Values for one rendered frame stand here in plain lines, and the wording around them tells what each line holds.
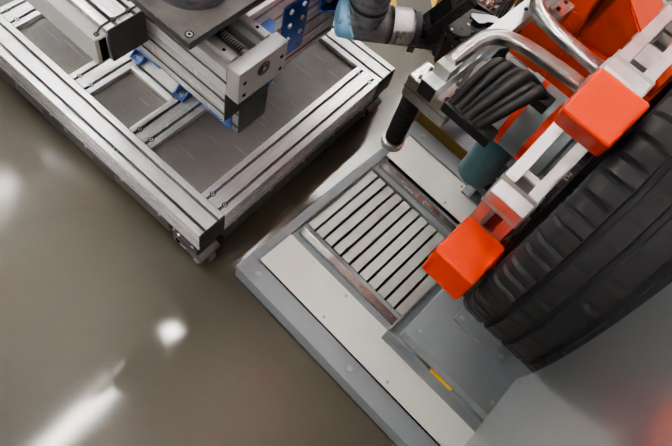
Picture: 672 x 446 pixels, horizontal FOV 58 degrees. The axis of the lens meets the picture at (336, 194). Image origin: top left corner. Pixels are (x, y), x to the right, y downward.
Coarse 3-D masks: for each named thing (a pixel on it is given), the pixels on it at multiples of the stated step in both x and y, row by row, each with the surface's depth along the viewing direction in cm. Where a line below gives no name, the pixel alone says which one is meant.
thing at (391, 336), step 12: (432, 288) 167; (420, 300) 164; (408, 312) 162; (396, 324) 160; (408, 324) 160; (384, 336) 160; (396, 336) 156; (396, 348) 159; (408, 348) 155; (408, 360) 158; (420, 360) 154; (420, 372) 157; (432, 372) 152; (432, 384) 156; (444, 384) 151; (444, 396) 156; (456, 396) 151; (456, 408) 155; (468, 408) 150; (468, 420) 154; (480, 420) 149
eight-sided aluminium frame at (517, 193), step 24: (648, 24) 85; (624, 48) 82; (624, 72) 79; (648, 72) 80; (576, 144) 81; (528, 168) 84; (504, 192) 85; (528, 192) 84; (480, 216) 91; (504, 216) 87
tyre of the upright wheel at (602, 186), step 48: (624, 144) 75; (576, 192) 77; (624, 192) 74; (528, 240) 83; (576, 240) 77; (624, 240) 75; (480, 288) 93; (528, 288) 84; (576, 288) 79; (624, 288) 76; (528, 336) 89; (576, 336) 83
